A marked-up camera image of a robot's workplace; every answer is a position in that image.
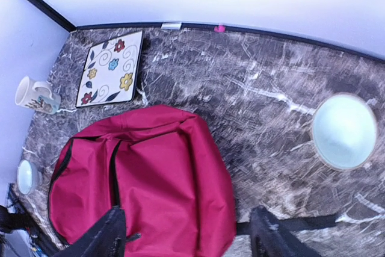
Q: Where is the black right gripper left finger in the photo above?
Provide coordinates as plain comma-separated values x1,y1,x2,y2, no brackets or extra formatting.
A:
58,206,126,257

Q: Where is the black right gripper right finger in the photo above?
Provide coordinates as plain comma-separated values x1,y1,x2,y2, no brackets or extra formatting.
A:
250,206,310,256

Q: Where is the red student backpack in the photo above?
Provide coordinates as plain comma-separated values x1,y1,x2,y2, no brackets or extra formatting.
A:
47,104,337,257

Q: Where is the green bowl front left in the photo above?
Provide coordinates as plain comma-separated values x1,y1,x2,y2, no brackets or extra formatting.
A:
16,159,42,195

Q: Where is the green bowl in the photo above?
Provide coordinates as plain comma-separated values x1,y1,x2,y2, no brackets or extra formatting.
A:
16,159,42,195
311,93,378,171

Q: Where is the green bowl back right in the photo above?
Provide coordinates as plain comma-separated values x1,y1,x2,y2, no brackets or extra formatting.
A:
311,93,378,171

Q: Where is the cream floral mug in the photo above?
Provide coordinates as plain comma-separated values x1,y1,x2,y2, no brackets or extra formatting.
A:
14,76,61,114

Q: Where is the floral ceramic trivet tile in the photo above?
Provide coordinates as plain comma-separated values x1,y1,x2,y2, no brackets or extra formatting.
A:
76,30,144,108

